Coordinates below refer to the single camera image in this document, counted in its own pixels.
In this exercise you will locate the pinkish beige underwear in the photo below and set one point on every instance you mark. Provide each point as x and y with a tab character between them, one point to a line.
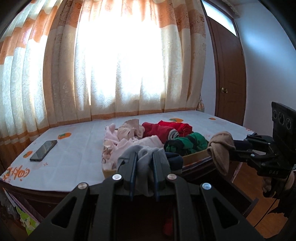
129	129

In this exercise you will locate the transom window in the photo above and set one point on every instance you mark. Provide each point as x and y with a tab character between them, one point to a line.
219	16

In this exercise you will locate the green printed bag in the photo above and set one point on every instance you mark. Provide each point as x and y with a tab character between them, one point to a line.
25	220

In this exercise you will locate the brass door knob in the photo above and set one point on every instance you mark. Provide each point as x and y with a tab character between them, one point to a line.
224	90

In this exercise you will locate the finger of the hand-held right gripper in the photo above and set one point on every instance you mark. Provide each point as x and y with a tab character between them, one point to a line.
240	156
240	144

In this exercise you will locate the person's right hand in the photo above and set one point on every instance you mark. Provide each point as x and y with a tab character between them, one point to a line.
267	186

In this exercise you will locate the green underwear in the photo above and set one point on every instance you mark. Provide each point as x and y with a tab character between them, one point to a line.
196	141

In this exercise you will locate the cardboard box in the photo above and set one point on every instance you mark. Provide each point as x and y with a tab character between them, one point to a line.
196	157

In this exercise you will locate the cream and orange curtain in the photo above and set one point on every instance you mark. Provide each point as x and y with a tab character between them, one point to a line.
180	69

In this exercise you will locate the grey and blue underwear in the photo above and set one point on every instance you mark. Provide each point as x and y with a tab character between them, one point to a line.
144	162

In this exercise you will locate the curtain tassel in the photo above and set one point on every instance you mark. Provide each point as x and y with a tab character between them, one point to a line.
200	105

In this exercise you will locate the pale lilac underwear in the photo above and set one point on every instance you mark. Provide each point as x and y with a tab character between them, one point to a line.
143	142

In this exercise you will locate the black smartphone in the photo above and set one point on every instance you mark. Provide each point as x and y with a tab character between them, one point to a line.
42	151

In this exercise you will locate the pink underwear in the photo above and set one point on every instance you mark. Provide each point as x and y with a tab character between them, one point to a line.
109	136

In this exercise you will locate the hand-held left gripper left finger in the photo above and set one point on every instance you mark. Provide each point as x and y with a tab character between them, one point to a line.
133	176

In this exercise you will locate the red underwear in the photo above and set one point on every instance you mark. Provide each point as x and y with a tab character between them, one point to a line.
152	131
182	127

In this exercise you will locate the brown wooden door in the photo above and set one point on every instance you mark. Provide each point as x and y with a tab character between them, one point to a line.
229	69

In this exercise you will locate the white printed tablecloth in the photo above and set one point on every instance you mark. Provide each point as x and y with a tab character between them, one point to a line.
76	157

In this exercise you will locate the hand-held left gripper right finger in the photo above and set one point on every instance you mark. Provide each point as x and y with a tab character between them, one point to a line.
156	178

